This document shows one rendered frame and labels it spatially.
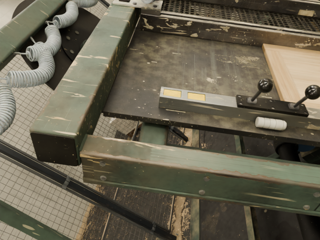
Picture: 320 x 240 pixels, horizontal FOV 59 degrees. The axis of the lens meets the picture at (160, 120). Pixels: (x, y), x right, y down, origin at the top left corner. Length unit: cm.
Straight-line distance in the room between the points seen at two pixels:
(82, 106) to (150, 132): 22
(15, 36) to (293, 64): 112
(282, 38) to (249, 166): 74
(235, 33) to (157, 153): 75
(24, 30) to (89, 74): 71
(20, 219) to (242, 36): 106
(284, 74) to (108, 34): 62
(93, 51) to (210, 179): 49
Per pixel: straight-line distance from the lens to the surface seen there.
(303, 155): 227
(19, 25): 145
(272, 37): 128
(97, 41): 93
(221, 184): 67
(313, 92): 79
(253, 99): 83
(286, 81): 106
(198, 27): 123
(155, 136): 79
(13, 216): 105
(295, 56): 127
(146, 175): 65
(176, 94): 82
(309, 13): 178
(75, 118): 64
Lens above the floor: 194
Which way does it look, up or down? 22 degrees down
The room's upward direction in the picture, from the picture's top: 54 degrees counter-clockwise
